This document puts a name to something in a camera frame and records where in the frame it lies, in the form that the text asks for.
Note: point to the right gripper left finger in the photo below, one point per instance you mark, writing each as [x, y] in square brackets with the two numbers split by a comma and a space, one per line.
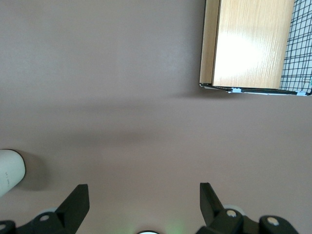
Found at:
[65, 214]

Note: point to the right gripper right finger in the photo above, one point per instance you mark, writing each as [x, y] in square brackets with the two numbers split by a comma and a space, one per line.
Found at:
[214, 214]

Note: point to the beige lidded trash can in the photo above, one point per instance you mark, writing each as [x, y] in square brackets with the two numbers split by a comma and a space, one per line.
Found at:
[11, 170]

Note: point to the brown table cover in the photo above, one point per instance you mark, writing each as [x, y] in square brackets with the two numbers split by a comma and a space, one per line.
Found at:
[122, 97]

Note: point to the wooden shelf board box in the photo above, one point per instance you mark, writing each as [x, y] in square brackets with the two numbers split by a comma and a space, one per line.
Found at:
[248, 44]

